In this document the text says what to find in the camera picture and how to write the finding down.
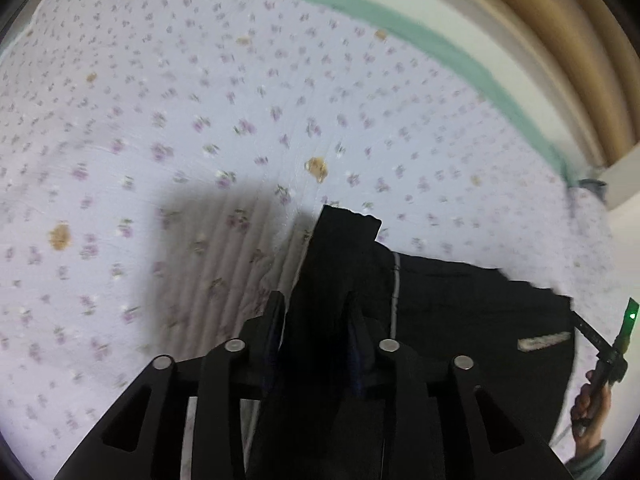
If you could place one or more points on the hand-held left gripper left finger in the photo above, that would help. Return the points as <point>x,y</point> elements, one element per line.
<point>274,342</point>

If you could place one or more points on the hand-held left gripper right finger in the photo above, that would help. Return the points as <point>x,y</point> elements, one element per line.
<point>356,342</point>

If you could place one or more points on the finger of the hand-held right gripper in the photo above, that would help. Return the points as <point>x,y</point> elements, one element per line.
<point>592,335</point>

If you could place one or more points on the black hooded jacket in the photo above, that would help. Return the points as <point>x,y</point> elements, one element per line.
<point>450,310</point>

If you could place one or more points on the person's right forearm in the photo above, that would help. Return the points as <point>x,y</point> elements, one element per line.
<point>590,460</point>

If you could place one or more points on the person's right hand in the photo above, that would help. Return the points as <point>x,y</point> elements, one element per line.
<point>602,422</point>

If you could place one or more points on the grey-blue cloth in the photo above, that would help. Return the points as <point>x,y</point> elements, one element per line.
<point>594,187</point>

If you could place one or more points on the floral quilted bed cover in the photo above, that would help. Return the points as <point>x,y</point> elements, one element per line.
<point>200,110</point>

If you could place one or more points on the wooden headboard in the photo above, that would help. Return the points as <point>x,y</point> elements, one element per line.
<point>550,35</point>

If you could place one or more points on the green bed sheet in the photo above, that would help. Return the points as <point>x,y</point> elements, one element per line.
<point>400,20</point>

